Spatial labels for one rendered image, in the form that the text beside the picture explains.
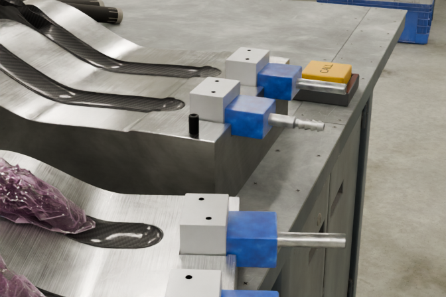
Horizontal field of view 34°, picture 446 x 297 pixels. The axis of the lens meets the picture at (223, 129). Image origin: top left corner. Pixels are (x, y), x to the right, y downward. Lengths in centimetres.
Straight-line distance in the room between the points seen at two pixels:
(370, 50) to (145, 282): 78
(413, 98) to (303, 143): 241
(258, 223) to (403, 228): 172
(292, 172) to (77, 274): 34
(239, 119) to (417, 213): 171
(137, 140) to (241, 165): 12
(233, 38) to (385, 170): 143
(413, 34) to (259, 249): 348
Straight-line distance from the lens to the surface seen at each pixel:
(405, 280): 208
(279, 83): 81
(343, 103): 101
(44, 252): 58
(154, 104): 79
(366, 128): 154
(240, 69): 82
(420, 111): 316
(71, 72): 88
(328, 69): 104
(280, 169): 83
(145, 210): 65
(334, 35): 132
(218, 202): 60
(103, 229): 63
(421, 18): 400
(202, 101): 72
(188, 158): 70
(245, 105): 73
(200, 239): 58
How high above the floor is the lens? 118
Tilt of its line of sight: 24 degrees down
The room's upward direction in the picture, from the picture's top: straight up
